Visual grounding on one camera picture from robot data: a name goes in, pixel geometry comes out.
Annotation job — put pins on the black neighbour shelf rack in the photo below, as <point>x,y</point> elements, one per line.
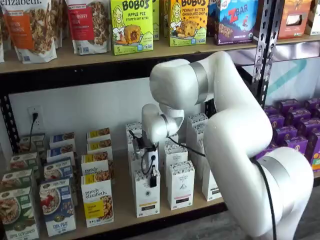
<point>300,50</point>

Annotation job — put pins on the red label granola bag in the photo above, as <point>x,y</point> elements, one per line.
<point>87,25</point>

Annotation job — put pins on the white banner teal stripe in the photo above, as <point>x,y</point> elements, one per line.
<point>287,75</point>

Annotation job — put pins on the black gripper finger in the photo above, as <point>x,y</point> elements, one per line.
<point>153,181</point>

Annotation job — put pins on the blue ZBar box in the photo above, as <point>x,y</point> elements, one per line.
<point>235,22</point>
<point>211,17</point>

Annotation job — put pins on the green Bobo's apple pie box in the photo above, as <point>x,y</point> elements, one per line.
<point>156,20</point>
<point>130,25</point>

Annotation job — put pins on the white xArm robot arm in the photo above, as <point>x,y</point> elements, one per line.
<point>237,137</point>

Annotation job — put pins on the white granola bag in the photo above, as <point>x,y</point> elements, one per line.
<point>60,22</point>

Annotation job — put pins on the white box pink strip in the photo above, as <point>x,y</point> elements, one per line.
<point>180,190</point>
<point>171,143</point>
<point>175,156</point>

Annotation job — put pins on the neighbour rack wooden board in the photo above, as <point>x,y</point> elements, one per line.
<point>295,40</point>

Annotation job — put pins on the white box yellow strip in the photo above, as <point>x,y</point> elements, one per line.
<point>143,200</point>
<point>132,127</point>

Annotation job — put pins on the orange snack box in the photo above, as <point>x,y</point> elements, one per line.
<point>292,15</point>

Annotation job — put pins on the white snack box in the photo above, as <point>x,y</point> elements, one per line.
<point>315,17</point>

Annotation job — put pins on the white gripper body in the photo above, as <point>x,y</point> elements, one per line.
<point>153,160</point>

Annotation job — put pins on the purple Annie's snack box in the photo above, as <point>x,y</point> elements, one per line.
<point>308,126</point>
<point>296,146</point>
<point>285,133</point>
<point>272,111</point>
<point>276,120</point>
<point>315,145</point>
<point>288,105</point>
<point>298,116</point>
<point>312,103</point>

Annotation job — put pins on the snack-row wooden shelf board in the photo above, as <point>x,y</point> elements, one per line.
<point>87,60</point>

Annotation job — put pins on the blue flax cereal box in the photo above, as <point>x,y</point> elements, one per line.
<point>60,152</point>
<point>57,207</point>
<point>62,138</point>
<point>57,170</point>

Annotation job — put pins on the yellow Purely Elizabeth granola box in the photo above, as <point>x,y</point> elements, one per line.
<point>98,147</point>
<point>98,133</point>
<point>96,197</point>
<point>92,167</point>

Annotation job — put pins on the low wooden shelf board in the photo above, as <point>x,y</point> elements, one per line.
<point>122,175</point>

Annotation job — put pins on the black metal shelf rack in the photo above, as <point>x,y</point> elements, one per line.
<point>75,80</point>

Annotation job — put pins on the green cereal box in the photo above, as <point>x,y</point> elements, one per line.
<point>17,215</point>
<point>23,161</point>
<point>31,143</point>
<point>15,180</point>

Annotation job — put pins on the orange label granola bag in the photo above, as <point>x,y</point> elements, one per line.
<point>30,30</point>

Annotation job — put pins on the white wall power outlet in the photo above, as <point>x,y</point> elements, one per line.
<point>40,125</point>

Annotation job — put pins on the yellow Bobo's peanut butter box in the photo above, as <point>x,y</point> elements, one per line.
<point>187,25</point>
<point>166,17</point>

